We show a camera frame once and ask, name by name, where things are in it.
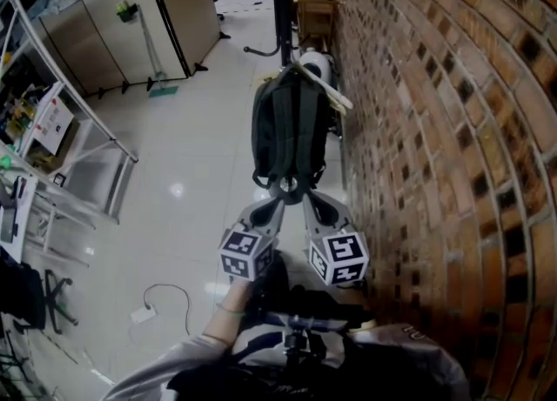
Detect person's right forearm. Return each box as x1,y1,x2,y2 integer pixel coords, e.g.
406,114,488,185
343,284,471,401

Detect tan partition panel black frame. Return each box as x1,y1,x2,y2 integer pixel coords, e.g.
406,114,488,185
141,0,232,78

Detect green flat mop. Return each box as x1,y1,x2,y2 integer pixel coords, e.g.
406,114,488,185
138,5,180,99

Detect black chest camera mount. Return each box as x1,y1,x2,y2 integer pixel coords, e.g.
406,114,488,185
264,311,350,365

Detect green and black hanging caddy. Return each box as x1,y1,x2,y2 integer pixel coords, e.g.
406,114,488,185
115,0,140,24

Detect black coat stand pole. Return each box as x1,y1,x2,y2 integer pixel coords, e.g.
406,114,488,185
242,0,340,205

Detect white power strip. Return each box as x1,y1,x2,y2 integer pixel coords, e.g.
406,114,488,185
130,306,157,324

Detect white round appliance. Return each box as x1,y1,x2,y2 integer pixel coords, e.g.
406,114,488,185
298,49,339,91

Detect wooden stool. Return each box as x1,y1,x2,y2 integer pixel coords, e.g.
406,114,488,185
293,0,340,50

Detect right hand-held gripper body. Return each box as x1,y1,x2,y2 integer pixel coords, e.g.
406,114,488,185
303,192,370,286

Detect dark green backpack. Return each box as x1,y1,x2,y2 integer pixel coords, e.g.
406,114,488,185
250,63,332,190

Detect beige folding room divider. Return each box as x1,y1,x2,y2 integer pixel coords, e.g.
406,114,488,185
30,0,192,98

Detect person's shoe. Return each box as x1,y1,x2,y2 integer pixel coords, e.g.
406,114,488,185
347,310,379,333

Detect pile of colourful shelf items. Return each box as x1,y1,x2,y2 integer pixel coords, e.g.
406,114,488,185
0,53,53,139

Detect light wooden planks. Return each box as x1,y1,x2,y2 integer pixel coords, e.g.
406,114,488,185
292,62,354,116

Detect black tangled cables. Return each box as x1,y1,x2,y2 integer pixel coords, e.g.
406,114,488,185
325,107,347,142

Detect white paper board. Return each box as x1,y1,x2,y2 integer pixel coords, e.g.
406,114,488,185
0,175,39,261

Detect black tablet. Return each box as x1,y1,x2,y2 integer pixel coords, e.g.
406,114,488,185
0,205,21,244

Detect person's grey jacket torso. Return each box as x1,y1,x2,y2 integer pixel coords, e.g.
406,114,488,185
167,329,362,401

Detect person's black trousers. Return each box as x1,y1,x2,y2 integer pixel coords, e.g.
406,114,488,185
256,255,375,326

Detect black office chair base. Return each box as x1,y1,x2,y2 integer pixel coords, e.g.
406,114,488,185
42,268,80,335

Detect black power cable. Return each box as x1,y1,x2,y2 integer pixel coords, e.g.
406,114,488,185
143,282,192,336

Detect person's left forearm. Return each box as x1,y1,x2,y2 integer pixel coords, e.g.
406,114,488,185
104,279,256,401

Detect white sign with red mark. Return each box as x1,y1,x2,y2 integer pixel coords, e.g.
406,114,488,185
32,82,76,153

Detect grey metal shelf frame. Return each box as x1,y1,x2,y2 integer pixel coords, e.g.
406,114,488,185
0,0,139,268

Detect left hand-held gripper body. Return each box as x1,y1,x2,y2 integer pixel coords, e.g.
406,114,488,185
218,197,287,282

